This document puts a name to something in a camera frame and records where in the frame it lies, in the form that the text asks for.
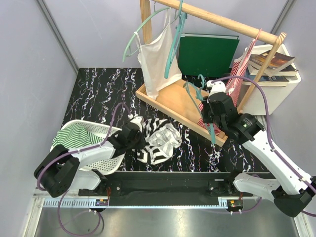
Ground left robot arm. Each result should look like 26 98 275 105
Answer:
34 120 144 198

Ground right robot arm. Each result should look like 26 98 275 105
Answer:
201 92 316 217

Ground red white striped garment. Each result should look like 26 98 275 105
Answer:
197 39 256 135

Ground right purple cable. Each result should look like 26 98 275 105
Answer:
212 75 316 218

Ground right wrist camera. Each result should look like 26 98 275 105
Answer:
206 80 226 96

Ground wooden clothes rack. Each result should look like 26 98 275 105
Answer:
139 0 288 111

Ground green white striped garment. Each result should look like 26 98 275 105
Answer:
52 124 103 149

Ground teal hanger with white top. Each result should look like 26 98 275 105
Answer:
122 6 173 58

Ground stack of books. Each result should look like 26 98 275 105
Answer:
246 50 298 87

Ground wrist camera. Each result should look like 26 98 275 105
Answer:
128 114 144 127
206 80 226 96

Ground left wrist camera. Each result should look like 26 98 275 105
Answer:
128 114 144 127

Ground pink hanger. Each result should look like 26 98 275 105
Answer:
244 28 262 61

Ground black white striped tank top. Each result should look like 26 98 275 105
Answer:
135 118 182 165

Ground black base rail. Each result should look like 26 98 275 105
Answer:
79 171 240 208

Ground green binder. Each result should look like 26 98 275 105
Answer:
178 33 239 78

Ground wooden tray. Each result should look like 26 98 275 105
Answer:
136 79 229 148

